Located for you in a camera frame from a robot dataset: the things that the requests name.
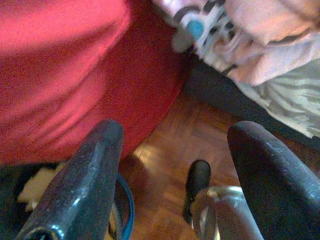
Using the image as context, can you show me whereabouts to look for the bed with beige floral sheet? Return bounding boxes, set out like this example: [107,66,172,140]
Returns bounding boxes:
[184,59,320,143]

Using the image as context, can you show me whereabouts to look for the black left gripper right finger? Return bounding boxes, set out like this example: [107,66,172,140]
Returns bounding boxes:
[226,120,320,240]

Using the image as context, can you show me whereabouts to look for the pink cartoon print blanket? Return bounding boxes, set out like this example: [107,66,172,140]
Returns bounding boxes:
[152,0,320,87]

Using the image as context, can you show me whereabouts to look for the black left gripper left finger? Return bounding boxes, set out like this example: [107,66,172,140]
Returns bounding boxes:
[14,119,125,240]

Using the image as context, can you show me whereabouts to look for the silver robot leg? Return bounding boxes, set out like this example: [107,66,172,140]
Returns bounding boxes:
[191,186,251,240]

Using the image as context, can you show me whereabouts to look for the large red pillow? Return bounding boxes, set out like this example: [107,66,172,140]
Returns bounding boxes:
[0,0,193,166]

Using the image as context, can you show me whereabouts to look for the brown cardboard scraps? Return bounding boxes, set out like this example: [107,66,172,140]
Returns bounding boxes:
[17,162,66,211]

